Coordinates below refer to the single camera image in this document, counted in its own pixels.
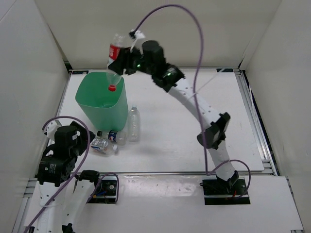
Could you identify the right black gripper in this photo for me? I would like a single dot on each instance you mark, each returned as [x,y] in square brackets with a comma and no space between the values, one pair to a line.
[120,63]

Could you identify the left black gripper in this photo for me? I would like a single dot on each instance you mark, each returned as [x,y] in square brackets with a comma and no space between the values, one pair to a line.
[82,137]

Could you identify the red label plastic bottle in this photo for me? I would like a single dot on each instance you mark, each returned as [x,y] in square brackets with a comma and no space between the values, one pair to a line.
[112,73]

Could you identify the blue white label clear bottle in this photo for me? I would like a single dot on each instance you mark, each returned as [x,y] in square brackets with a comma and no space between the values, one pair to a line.
[104,146]

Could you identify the clear plastic bottle white cap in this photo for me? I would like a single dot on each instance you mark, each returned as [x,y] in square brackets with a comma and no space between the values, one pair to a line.
[133,124]

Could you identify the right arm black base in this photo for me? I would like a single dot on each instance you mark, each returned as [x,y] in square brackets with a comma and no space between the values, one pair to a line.
[216,194]

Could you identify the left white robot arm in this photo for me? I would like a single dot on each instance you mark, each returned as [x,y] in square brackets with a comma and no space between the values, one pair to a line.
[63,192]

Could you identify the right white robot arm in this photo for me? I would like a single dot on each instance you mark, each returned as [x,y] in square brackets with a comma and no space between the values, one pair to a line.
[214,124]

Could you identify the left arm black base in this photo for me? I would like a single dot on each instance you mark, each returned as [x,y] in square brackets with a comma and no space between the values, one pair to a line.
[106,190]

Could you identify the green plastic bin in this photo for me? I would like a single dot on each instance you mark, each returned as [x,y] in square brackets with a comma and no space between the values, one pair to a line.
[106,110]

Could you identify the Pepsi label plastic bottle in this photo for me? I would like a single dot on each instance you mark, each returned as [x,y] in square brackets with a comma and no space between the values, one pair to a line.
[118,137]

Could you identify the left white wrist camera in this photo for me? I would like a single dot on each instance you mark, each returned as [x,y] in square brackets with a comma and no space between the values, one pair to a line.
[51,129]

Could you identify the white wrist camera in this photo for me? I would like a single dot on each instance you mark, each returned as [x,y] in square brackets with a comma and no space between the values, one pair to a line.
[135,35]
[51,129]

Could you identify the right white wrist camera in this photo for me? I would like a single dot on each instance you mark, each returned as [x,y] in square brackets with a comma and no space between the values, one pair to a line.
[135,35]

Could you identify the white cable tie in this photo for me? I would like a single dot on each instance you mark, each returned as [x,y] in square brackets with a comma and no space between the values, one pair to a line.
[209,81]

